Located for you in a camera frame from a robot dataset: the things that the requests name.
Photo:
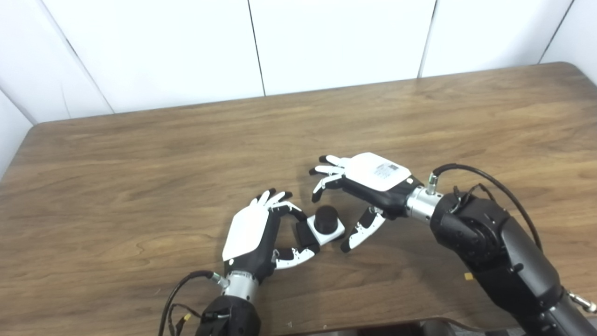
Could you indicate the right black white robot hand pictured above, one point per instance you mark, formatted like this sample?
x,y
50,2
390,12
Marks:
x,y
378,175

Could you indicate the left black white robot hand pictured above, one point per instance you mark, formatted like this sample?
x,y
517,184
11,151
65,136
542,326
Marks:
x,y
249,228

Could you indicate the black peg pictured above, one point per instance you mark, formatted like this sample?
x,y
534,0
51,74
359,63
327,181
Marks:
x,y
326,219

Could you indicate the white square piece with hole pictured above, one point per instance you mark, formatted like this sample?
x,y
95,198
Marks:
x,y
333,235

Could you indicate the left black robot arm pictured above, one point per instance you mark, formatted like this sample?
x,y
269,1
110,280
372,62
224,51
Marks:
x,y
231,310

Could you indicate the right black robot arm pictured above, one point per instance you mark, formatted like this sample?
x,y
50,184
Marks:
x,y
499,252

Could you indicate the grey robot torso edge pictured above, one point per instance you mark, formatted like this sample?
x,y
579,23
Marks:
x,y
443,327

